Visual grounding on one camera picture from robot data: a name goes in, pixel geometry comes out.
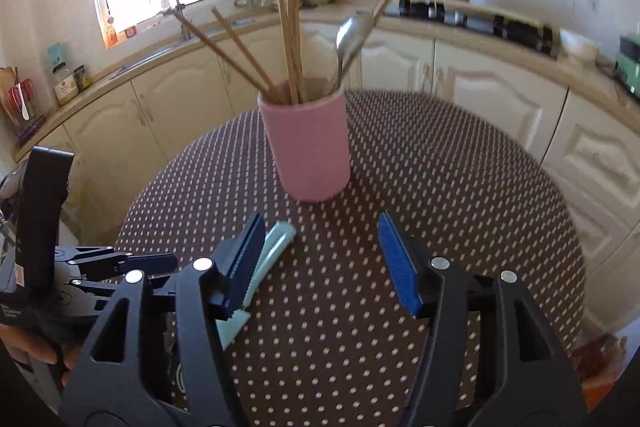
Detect beige kitchen countertop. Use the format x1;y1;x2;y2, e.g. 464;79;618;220
10;0;640;158

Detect cream lower kitchen cabinets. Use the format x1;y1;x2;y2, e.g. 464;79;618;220
15;22;640;358

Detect white lidded jar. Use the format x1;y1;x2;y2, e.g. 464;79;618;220
52;63;80;106

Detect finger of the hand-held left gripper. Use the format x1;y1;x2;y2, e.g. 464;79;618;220
60;277;173;313
54;245;179;280

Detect person's left hand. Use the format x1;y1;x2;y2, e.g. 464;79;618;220
0;323;81;388

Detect black gas stove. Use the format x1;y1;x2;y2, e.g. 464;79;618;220
395;0;560;60

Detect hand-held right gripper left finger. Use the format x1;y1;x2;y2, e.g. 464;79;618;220
60;212;267;427

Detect steel faucet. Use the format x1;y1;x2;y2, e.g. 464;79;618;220
150;0;193;42

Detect light blue box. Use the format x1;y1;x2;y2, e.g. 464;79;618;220
46;42;70;72

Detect light blue sheathed knife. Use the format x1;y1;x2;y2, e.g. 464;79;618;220
215;221;297;353

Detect brown polka dot tablecloth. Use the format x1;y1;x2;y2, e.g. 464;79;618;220
115;89;586;427

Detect white bowl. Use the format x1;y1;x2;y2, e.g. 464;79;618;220
559;28;600;64

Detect steel sink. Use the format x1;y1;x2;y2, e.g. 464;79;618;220
109;19;256;80

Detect pink cup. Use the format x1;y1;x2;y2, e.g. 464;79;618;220
257;78;352;202

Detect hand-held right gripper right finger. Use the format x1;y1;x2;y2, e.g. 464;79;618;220
377;211;588;427

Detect countertop utensil holder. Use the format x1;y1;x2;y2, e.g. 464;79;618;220
0;66;47;140

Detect green kitchen appliance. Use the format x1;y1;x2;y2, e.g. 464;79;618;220
614;34;640;100

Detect metal spoon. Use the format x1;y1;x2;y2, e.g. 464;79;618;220
330;13;375;92

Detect orange plastic bag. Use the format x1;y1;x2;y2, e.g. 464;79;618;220
570;332;631;400

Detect orange packet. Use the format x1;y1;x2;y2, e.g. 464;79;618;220
102;14;120;50

